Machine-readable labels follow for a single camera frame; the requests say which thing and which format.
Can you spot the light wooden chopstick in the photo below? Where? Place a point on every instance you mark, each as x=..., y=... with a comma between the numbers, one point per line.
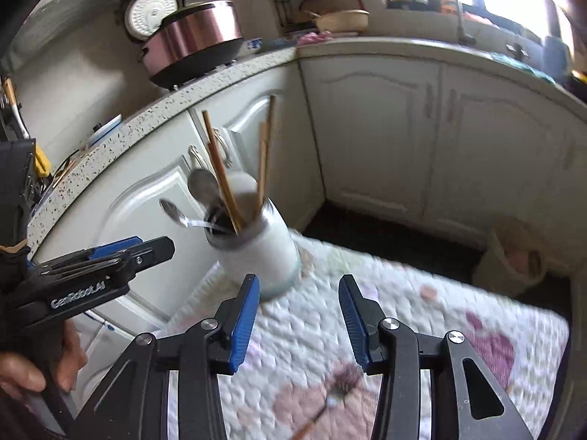
x=262, y=156
x=232, y=208

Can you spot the pink rice cooker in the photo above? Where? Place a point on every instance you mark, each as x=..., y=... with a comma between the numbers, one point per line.
x=202, y=36

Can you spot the tall metal faucet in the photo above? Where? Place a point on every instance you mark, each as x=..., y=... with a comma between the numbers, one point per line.
x=461, y=18

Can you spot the small metal tap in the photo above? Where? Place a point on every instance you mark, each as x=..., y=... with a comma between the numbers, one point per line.
x=518, y=50

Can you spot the person's left hand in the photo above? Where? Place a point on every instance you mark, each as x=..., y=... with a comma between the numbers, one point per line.
x=73, y=357

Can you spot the small blue patterned dish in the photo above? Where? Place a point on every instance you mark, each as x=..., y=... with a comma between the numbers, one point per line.
x=254, y=45

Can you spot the pink cloth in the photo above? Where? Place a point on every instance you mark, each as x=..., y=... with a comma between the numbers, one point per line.
x=316, y=38

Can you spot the long metal spoon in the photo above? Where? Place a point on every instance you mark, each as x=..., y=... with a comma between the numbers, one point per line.
x=174, y=211

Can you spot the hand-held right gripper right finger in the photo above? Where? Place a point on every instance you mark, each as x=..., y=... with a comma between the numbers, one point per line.
x=355, y=321

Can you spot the orange bottle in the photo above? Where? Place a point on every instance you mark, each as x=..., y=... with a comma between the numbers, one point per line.
x=449, y=2

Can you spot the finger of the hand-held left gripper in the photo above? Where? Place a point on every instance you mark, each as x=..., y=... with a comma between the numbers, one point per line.
x=114, y=246
x=146, y=254

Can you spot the cream pan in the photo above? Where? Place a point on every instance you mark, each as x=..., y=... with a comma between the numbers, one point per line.
x=344, y=22

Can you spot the beige trash bin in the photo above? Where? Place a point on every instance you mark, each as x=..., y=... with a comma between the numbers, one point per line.
x=509, y=261

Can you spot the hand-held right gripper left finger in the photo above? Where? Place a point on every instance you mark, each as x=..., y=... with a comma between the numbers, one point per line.
x=243, y=321

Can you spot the short metal spoon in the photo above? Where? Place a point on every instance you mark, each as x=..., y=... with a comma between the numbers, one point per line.
x=202, y=185

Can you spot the teal dish cloth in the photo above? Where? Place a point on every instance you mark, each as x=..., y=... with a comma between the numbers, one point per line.
x=523, y=68

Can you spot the quilted blanket apple print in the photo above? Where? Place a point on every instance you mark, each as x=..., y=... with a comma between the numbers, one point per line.
x=435, y=330

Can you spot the pale blue kettle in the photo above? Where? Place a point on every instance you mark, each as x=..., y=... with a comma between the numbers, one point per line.
x=557, y=55

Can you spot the white kitchen cabinets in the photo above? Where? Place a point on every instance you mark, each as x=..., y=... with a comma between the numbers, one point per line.
x=376, y=146

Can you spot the white utensil holder teal base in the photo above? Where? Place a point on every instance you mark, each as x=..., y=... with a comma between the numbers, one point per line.
x=270, y=256

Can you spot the brown wooden chopstick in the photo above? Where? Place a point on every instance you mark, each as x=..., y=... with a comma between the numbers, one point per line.
x=212, y=140
x=269, y=128

